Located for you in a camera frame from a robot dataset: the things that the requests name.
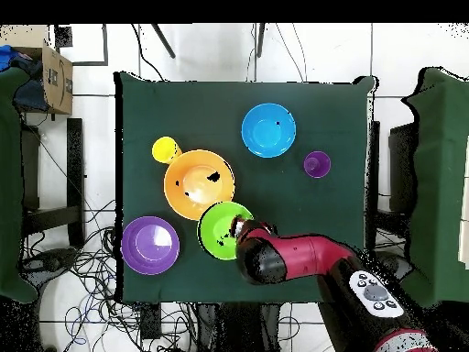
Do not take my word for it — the large green bowl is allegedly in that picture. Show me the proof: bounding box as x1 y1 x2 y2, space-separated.
197 201 255 262

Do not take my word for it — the large orange bowl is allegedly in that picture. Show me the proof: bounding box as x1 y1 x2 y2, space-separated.
163 148 236 222

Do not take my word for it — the purple cup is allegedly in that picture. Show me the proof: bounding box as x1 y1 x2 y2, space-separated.
302 150 333 180

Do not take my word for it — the large blue bowl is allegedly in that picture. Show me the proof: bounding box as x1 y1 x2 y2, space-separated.
240 103 298 160

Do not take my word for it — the large purple bowl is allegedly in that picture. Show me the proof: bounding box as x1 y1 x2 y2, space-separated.
120 214 181 277

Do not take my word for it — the black power strip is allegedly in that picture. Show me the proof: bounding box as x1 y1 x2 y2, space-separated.
139 302 163 340

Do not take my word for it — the dark green tablecloth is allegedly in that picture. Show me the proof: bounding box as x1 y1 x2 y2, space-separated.
111 71 378 305

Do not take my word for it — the black tripod leg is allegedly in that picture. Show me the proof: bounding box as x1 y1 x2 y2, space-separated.
150 23 177 60
255 23 267 59

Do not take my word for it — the green cloth side table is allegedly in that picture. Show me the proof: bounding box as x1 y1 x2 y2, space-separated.
400 66 469 309
0 67 39 305

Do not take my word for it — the cardboard box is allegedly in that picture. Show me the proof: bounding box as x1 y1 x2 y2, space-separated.
0 24 74 116

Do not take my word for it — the blue cloth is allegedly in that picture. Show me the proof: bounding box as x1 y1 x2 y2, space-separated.
0 44 27 72

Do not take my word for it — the tangle of floor cables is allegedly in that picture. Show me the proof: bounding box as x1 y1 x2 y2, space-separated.
21 197 206 352

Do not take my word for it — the black stool frame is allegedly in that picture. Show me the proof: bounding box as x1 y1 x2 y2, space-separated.
19 116 86 250
365 120 417 236

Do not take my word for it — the black pedestal leg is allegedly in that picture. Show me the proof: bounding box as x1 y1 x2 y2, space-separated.
19 247 80 291

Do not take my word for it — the black metal frame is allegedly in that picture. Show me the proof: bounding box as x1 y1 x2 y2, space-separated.
53 23 110 68

